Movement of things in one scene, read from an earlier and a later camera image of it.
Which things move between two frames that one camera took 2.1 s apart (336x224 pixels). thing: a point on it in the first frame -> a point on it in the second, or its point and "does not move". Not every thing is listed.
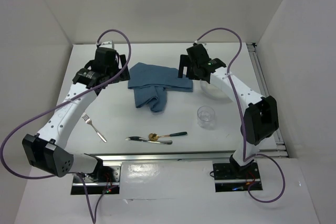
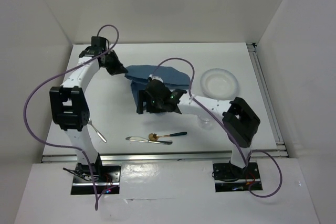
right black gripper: (185, 61) -> (144, 95)
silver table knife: (139, 139) does not move
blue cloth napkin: (150, 83) does not move
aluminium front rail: (208, 157) does not move
